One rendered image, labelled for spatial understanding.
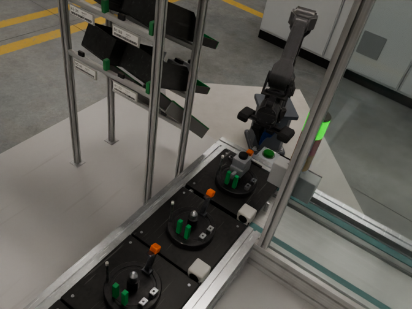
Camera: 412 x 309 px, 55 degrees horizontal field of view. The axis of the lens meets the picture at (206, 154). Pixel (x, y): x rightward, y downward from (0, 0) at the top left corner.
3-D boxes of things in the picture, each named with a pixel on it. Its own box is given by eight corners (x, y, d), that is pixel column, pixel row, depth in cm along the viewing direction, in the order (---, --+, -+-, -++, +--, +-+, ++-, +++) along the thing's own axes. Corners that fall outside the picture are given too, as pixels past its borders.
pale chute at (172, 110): (177, 120, 148) (184, 110, 148) (202, 138, 142) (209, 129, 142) (137, 92, 123) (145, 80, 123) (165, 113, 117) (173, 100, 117)
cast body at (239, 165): (238, 162, 130) (243, 146, 125) (249, 168, 128) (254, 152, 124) (225, 175, 124) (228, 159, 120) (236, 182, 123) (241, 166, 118)
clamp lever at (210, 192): (201, 209, 116) (210, 187, 113) (206, 213, 116) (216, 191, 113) (195, 213, 113) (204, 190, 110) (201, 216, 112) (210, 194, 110)
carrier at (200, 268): (182, 190, 127) (186, 162, 119) (245, 230, 119) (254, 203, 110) (130, 237, 111) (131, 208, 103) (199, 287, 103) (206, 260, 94)
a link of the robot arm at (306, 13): (297, 2, 126) (293, 10, 121) (319, 8, 124) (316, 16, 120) (273, 83, 149) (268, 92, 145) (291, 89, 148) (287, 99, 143)
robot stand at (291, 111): (276, 133, 172) (289, 95, 159) (284, 156, 162) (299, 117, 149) (243, 132, 170) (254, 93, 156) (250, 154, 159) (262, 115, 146)
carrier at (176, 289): (129, 238, 111) (130, 209, 102) (198, 288, 102) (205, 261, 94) (60, 301, 94) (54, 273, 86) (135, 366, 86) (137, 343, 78)
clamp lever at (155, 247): (146, 265, 100) (155, 241, 97) (152, 270, 99) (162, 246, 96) (137, 271, 97) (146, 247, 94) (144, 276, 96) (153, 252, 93)
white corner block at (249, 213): (242, 210, 124) (244, 202, 122) (254, 218, 123) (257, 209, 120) (235, 219, 121) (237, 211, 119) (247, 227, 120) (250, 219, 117)
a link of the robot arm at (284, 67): (292, 11, 128) (296, -8, 117) (317, 19, 126) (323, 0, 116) (262, 92, 124) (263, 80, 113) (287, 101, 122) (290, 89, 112)
